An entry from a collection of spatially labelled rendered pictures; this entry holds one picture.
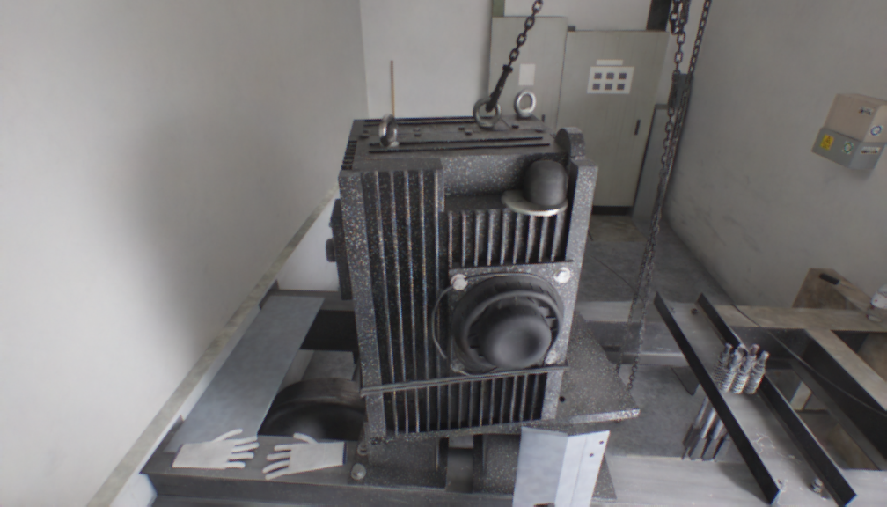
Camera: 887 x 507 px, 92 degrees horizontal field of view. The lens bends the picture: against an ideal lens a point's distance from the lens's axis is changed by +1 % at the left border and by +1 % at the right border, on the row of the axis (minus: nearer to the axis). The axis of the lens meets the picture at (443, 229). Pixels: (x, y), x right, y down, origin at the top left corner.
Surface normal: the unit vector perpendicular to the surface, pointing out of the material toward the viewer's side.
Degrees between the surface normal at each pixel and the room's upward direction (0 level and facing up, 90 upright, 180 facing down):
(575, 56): 90
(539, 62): 90
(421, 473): 0
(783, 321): 0
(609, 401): 0
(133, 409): 90
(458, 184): 90
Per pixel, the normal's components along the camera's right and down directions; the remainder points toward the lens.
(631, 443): 0.00, -0.88
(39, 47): 1.00, 0.03
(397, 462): -0.07, 0.47
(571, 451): 0.16, 0.46
